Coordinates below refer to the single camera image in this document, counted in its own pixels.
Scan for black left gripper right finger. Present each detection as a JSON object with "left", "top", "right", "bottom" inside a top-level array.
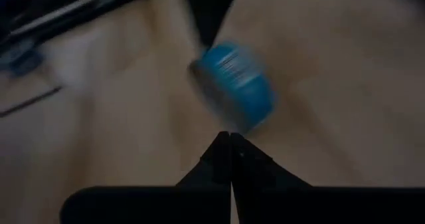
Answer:
[{"left": 231, "top": 133, "right": 425, "bottom": 224}]

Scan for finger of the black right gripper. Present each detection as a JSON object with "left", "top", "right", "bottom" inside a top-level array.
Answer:
[
  {"left": 211, "top": 0, "right": 245, "bottom": 47},
  {"left": 181, "top": 0, "right": 215, "bottom": 49}
]

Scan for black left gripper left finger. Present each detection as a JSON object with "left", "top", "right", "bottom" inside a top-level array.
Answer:
[{"left": 59, "top": 132, "right": 232, "bottom": 224}]

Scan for teal label seafood can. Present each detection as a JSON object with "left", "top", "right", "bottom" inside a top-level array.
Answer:
[{"left": 191, "top": 41, "right": 278, "bottom": 135}]

